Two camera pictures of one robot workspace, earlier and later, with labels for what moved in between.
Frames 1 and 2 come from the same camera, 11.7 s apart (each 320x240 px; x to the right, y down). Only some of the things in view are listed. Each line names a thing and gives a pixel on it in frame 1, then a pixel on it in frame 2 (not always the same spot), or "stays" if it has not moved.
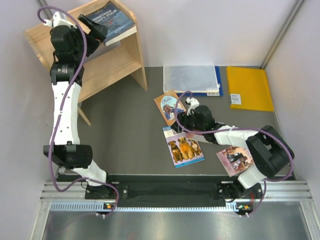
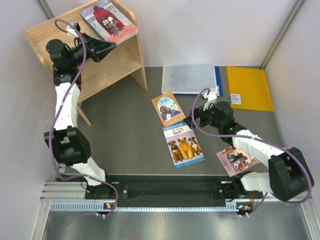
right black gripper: x=183 y=118 to x=196 y=114
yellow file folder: x=248 y=89 stays
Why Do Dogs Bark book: x=183 y=150 stays
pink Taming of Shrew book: x=235 y=159 stays
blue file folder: x=220 y=93 stays
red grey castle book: x=190 y=135 to x=109 y=21
